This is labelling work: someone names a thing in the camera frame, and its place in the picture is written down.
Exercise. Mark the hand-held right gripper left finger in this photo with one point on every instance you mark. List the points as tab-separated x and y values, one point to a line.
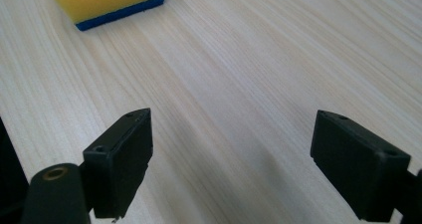
121	166

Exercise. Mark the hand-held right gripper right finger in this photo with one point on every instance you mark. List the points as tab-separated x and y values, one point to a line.
356	171

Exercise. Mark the yellow and blue sponge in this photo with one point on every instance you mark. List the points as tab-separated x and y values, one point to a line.
106	1

